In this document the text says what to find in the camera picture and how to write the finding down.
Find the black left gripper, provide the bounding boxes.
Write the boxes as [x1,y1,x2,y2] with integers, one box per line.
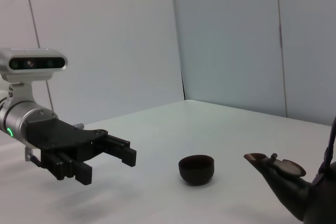
[25,118,138,186]

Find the small dark teacup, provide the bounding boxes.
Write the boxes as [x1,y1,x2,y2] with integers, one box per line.
[178,154,215,187]

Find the black round teapot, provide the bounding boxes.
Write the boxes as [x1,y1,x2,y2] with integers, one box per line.
[243,115,336,224]

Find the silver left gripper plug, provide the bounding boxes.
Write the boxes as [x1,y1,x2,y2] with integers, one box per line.
[24,147,37,163]

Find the thin left gripper cable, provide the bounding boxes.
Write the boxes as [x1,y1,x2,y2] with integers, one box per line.
[30,155,44,168]

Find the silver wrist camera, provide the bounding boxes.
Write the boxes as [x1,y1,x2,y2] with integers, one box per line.
[0,48,69,81]

